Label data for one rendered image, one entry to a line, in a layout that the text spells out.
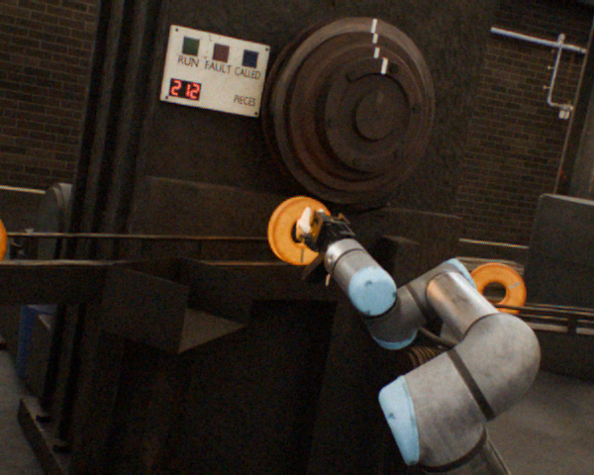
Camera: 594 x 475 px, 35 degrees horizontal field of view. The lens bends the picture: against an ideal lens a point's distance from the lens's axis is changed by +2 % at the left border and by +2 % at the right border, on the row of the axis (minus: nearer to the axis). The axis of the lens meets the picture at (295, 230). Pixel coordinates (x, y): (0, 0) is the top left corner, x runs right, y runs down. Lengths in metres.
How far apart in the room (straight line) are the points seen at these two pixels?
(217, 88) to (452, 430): 1.25
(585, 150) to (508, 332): 5.37
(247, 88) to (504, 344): 1.21
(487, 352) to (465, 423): 0.11
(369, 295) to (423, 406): 0.52
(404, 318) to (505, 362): 0.57
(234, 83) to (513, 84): 8.35
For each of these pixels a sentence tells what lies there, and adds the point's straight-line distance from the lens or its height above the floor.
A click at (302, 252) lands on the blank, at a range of 2.15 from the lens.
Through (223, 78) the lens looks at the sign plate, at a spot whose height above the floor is 1.14.
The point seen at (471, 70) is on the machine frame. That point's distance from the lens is 2.78.
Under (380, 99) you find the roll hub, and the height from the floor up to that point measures 1.16.
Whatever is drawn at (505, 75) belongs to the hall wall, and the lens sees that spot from 10.53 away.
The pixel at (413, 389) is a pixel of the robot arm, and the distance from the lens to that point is 1.39.
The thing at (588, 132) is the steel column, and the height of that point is 1.28.
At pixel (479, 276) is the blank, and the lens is 2.56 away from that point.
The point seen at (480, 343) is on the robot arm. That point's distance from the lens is 1.41.
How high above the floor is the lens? 1.10
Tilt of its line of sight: 7 degrees down
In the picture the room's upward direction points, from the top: 10 degrees clockwise
